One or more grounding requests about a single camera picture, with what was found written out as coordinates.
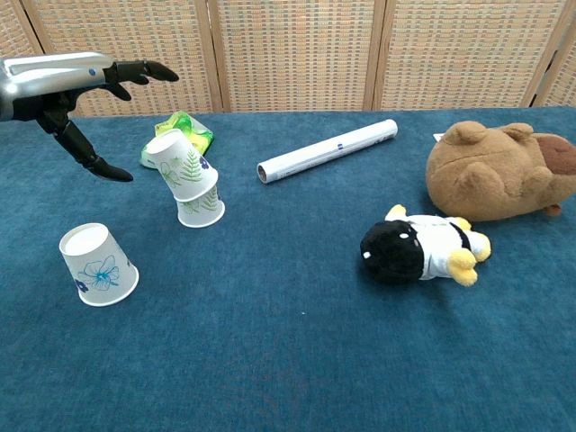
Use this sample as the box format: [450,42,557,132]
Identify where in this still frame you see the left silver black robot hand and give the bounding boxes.
[0,51,180,183]

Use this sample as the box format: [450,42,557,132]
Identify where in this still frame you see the white paper cup green leaves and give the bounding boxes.
[146,129,221,203]

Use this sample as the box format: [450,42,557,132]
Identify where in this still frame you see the white paper cup blue flower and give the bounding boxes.
[58,222,140,308]

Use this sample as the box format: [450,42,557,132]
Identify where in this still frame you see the white paper cup green fern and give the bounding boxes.
[175,183,227,229]

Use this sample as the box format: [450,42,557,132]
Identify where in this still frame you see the green snack packet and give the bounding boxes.
[139,111,215,170]

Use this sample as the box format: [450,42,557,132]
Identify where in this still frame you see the woven bamboo folding screen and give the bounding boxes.
[0,0,576,119]

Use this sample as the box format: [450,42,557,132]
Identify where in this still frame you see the white paper tube roll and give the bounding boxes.
[256,118,399,185]

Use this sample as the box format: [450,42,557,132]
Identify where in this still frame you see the blue carpet table cover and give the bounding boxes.
[0,105,576,432]

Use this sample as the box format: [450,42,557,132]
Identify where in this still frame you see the black white penguin plush toy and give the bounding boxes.
[359,204,492,288]

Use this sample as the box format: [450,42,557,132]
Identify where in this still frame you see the brown capybara plush toy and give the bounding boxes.
[425,121,576,222]

